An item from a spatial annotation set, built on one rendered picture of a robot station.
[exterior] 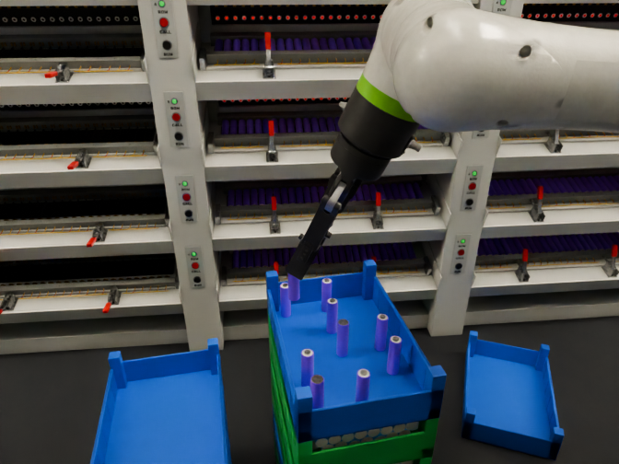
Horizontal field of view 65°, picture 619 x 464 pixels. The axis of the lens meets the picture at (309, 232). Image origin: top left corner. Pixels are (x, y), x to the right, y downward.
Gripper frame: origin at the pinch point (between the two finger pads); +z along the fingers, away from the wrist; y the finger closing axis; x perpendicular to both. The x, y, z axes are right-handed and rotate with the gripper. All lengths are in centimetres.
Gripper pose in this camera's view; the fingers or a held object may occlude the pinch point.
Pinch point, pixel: (305, 254)
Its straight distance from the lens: 73.7
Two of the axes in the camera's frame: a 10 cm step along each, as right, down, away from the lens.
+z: -4.0, 7.4, 5.4
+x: -8.6, -5.0, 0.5
